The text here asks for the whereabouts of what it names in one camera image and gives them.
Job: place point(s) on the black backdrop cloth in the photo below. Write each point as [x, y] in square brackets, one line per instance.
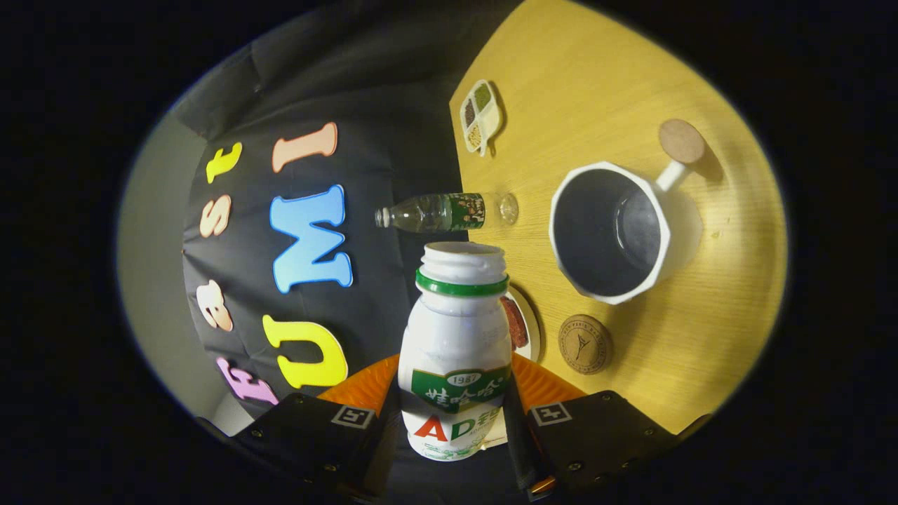
[379, 140]

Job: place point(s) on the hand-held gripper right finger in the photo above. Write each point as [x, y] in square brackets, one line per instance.
[519, 449]

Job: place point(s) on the white divided grain tray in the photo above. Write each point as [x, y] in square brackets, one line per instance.
[491, 123]

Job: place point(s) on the clear plastic water bottle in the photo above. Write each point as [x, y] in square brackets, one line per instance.
[421, 214]

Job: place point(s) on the white round plate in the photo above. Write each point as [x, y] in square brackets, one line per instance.
[532, 337]

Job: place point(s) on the white juice bottle green label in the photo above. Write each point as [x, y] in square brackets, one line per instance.
[452, 337]

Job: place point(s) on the red meat slice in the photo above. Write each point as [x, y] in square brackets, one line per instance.
[516, 324]

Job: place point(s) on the wooden table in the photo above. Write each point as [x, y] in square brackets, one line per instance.
[722, 294]

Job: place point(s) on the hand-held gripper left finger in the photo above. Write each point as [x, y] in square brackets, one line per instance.
[375, 456]

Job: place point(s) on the round cork coaster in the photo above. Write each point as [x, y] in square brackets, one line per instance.
[584, 344]

